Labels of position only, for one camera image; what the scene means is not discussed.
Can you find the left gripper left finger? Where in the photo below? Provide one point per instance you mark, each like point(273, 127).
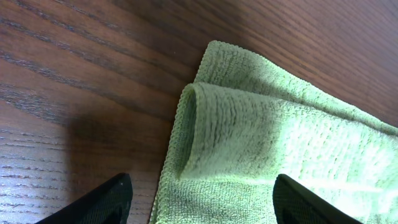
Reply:
point(109, 203)

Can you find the green microfiber cloth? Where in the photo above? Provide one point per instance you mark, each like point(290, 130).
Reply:
point(244, 120)

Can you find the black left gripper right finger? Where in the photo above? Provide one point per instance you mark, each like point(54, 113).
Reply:
point(295, 204)

